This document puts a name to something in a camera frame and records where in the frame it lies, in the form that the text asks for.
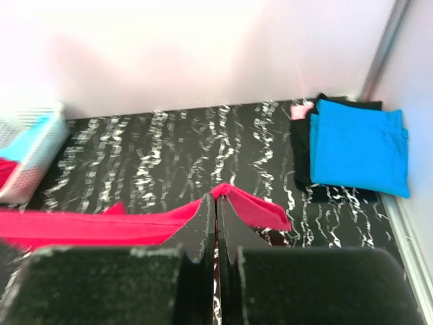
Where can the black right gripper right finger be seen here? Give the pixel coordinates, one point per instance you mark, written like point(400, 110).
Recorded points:
point(264, 284)

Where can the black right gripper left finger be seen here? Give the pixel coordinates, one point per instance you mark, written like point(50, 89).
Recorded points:
point(171, 283)

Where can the red t-shirt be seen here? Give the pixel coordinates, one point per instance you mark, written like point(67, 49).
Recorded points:
point(30, 230)

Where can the folded black t-shirt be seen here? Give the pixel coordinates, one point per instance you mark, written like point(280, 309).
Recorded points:
point(300, 142)

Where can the folded blue t-shirt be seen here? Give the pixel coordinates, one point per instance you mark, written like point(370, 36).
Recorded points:
point(359, 148)

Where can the folded pink t-shirt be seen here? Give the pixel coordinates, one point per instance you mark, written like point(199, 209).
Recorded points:
point(299, 111)

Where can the white plastic laundry basket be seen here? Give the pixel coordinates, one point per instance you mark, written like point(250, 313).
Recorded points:
point(22, 183)

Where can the red shirt in basket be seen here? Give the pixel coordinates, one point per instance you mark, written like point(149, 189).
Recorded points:
point(6, 169)

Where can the light blue shirt in basket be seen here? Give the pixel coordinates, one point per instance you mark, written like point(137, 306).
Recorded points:
point(38, 145)

